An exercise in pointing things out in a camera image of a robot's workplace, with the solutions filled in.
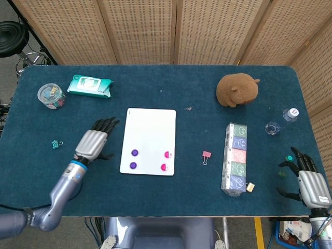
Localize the clear jar of binder clips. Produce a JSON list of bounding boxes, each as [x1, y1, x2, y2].
[[37, 82, 66, 110]]

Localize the blue-grey robot torso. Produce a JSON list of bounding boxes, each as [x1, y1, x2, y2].
[[100, 216, 229, 249]]

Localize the blue carpet table cover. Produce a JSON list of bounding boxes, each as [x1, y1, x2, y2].
[[0, 64, 320, 218]]

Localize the brown capybara plush toy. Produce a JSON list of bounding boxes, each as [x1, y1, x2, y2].
[[216, 73, 261, 108]]

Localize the cables under table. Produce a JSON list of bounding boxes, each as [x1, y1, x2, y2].
[[84, 217, 106, 249]]

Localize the blue crate with packaging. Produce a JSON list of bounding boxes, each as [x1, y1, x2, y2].
[[274, 219, 313, 247]]

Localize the black round stool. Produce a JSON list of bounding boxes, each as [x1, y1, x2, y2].
[[0, 20, 52, 76]]

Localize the green wet wipes pack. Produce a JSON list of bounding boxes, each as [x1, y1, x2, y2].
[[66, 74, 115, 99]]

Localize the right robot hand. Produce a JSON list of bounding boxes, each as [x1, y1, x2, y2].
[[276, 146, 332, 210]]

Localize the multicolour tissue packs bundle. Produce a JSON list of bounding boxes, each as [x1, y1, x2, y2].
[[220, 122, 248, 198]]

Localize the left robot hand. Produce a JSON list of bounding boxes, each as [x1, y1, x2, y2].
[[74, 117, 121, 164]]

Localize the black floor cables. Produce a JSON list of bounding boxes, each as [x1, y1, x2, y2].
[[0, 97, 13, 133]]

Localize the clear plastic water bottle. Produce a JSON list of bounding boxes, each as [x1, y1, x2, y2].
[[265, 107, 300, 136]]

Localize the white magnetic board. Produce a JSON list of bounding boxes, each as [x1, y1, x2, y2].
[[119, 107, 177, 176]]

